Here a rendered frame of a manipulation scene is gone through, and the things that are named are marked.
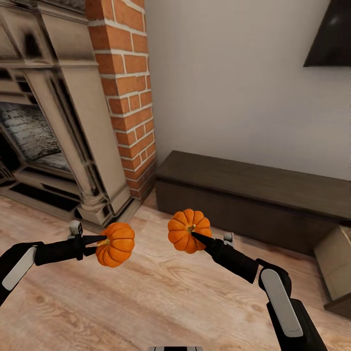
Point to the pumpkin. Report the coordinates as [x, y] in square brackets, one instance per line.
[183, 225]
[118, 246]

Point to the wood fireplace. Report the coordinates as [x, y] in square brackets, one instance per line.
[58, 150]

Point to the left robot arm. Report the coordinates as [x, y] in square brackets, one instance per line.
[17, 260]

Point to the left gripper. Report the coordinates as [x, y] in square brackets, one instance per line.
[75, 248]

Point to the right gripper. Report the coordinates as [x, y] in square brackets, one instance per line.
[221, 253]

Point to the cabinet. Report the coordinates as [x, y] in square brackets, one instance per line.
[306, 213]

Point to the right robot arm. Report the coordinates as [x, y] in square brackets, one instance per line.
[293, 326]

